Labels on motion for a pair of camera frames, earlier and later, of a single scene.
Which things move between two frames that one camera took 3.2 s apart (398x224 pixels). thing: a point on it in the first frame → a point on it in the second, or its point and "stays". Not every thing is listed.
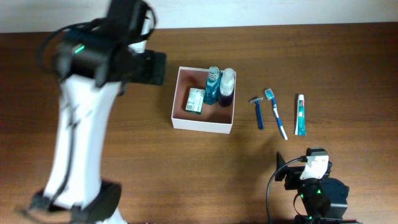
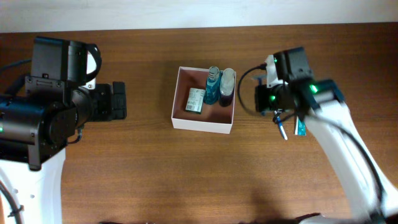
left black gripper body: [143, 70] → [102, 98]
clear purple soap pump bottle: [227, 87] stays
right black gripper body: [294, 181] → [270, 99]
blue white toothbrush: [270, 96] stays
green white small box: [194, 101] stays
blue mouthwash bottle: [212, 91] stays
